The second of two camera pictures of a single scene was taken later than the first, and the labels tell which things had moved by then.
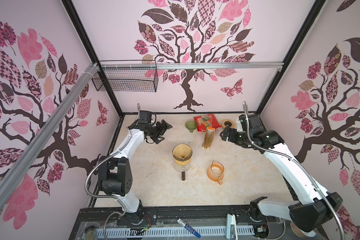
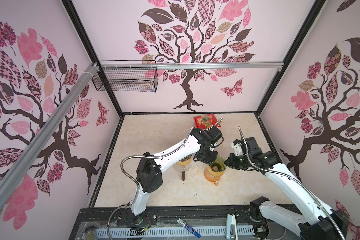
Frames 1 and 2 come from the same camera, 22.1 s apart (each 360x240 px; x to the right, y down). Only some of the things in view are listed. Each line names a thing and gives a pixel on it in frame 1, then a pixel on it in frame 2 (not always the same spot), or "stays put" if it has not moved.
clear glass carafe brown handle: [182, 169] stays put
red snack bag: [208, 120] stays put
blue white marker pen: [188, 228] stays put
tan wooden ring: [182, 163] stays put
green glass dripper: [191, 124] → [219, 165]
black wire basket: [135, 75] stays put
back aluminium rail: [191, 65] stays put
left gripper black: [161, 130] → [208, 160]
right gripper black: [230, 138] → [231, 162]
